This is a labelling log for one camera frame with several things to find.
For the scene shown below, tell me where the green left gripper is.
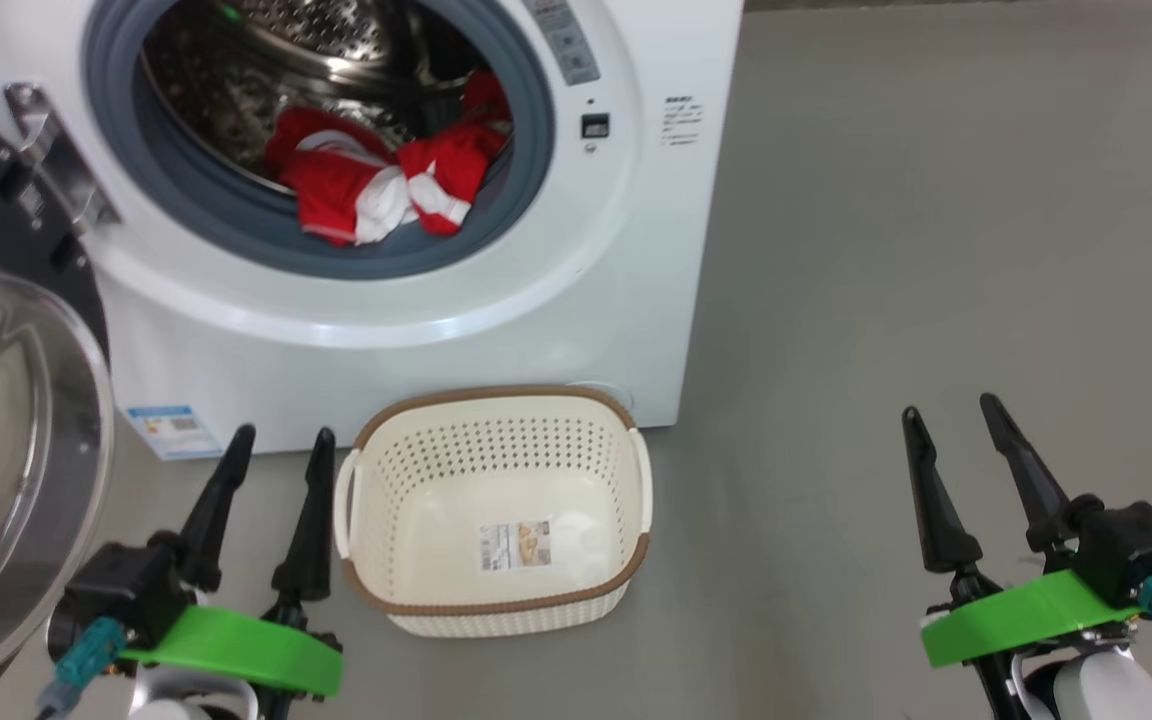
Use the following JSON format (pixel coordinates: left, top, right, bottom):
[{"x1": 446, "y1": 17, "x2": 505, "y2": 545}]
[{"x1": 121, "y1": 424, "x2": 345, "y2": 720}]

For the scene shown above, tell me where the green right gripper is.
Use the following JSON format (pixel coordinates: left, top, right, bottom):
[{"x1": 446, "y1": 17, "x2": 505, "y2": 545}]
[{"x1": 901, "y1": 392, "x2": 1144, "y2": 671}]

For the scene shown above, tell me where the round black glass washer door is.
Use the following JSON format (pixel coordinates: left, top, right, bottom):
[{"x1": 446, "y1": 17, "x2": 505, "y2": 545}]
[{"x1": 0, "y1": 85, "x2": 115, "y2": 720}]

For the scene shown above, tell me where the red and white garment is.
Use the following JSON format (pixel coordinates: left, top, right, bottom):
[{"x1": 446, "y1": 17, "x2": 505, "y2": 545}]
[{"x1": 264, "y1": 68, "x2": 514, "y2": 248}]

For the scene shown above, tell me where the cream perforated basket brown rim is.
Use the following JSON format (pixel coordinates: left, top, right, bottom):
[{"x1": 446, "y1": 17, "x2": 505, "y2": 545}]
[{"x1": 333, "y1": 385, "x2": 653, "y2": 639}]

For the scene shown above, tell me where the printed label sticker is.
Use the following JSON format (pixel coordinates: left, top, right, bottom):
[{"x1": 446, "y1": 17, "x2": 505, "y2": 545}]
[{"x1": 479, "y1": 519, "x2": 553, "y2": 572}]

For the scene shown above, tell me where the white front-load washing machine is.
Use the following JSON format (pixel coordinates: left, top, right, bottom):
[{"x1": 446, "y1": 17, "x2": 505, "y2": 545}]
[{"x1": 0, "y1": 0, "x2": 745, "y2": 461}]

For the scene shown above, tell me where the blue energy label sticker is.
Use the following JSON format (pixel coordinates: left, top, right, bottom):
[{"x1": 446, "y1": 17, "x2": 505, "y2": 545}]
[{"x1": 126, "y1": 404, "x2": 225, "y2": 461}]

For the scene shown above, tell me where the round white filter cover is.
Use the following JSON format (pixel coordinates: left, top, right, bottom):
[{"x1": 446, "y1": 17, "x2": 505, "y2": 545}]
[{"x1": 576, "y1": 380, "x2": 637, "y2": 411}]

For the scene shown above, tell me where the grey warning sticker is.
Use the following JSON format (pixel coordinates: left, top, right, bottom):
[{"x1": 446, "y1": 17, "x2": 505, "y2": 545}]
[{"x1": 524, "y1": 0, "x2": 602, "y2": 87}]

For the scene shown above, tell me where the left camera cable teal plug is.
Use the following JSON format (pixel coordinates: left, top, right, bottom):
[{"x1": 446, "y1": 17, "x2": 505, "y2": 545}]
[{"x1": 34, "y1": 617, "x2": 129, "y2": 720}]

